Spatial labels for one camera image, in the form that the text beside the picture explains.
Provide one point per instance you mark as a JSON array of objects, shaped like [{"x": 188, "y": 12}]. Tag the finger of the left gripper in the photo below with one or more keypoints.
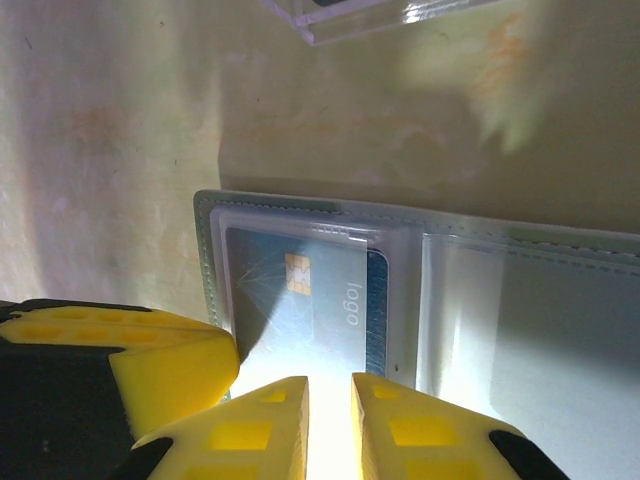
[
  {"x": 175, "y": 380},
  {"x": 75, "y": 325}
]

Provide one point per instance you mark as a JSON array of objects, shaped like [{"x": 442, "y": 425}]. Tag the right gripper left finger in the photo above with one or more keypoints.
[{"x": 240, "y": 435}]

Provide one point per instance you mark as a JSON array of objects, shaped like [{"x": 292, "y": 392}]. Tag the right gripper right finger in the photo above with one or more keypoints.
[{"x": 425, "y": 435}]

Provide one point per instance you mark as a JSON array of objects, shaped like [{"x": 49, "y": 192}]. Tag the grey-green card holder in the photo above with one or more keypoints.
[{"x": 525, "y": 310}]

